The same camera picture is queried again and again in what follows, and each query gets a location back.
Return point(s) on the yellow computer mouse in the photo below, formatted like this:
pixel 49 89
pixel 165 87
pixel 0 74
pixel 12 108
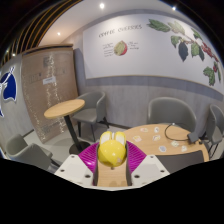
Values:
pixel 112 151

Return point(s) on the round wooden side table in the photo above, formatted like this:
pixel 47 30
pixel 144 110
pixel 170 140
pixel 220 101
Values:
pixel 65 108

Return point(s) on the brown patterned wall panel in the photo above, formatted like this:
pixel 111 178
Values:
pixel 48 93

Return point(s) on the small white sticker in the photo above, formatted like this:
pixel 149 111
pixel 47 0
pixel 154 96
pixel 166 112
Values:
pixel 184 148
pixel 156 129
pixel 156 137
pixel 175 143
pixel 144 129
pixel 162 148
pixel 137 138

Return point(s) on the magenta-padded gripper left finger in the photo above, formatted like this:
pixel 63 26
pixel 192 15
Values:
pixel 75 168

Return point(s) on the grey upholstered chair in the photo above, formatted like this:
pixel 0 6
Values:
pixel 216 126
pixel 23 150
pixel 171 111
pixel 90 111

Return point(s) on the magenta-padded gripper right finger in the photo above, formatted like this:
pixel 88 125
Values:
pixel 150 168

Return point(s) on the ceiling lights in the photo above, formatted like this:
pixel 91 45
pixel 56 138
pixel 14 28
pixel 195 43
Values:
pixel 101 5

